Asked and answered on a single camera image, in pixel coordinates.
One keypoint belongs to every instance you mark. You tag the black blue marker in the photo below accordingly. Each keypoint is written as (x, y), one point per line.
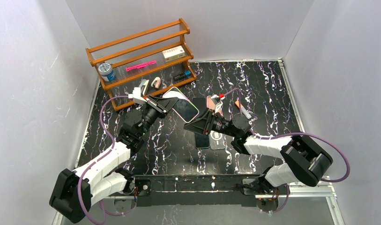
(185, 75)

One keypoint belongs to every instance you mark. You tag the teal eraser block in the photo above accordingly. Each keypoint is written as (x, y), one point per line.
(143, 81)

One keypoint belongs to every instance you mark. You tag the cream cased phone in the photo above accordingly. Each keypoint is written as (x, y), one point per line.
(184, 108)

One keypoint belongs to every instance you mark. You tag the orange wooden shelf rack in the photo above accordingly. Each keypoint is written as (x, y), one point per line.
(143, 47)

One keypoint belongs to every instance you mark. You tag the pink tape dispenser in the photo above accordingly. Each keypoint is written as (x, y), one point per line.
(156, 83)

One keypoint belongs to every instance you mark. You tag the white medicine box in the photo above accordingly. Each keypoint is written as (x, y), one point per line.
(173, 53)

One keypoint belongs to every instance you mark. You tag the pink highlighter pen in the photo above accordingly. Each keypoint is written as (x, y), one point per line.
(142, 65)

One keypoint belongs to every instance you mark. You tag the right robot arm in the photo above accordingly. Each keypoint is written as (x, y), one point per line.
(304, 159)

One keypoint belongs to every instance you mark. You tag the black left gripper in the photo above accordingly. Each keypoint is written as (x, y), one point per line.
(157, 105)

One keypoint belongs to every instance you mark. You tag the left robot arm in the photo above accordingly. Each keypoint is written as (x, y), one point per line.
(76, 191)

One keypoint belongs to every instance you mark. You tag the blue round jar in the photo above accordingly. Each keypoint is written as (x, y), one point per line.
(106, 71)

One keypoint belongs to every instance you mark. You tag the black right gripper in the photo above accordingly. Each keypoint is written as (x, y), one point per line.
(207, 123)

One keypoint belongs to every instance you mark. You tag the dark teal smartphone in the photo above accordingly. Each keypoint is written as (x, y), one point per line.
(202, 141)

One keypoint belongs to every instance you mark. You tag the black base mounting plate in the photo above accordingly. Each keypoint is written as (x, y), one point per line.
(154, 190)

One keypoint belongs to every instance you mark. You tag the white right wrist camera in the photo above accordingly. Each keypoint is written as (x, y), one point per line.
(217, 103)

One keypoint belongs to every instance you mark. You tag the black smartphone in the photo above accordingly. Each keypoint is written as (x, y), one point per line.
(200, 104)

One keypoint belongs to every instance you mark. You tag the clear phone case with phone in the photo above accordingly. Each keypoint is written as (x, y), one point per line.
(216, 141)

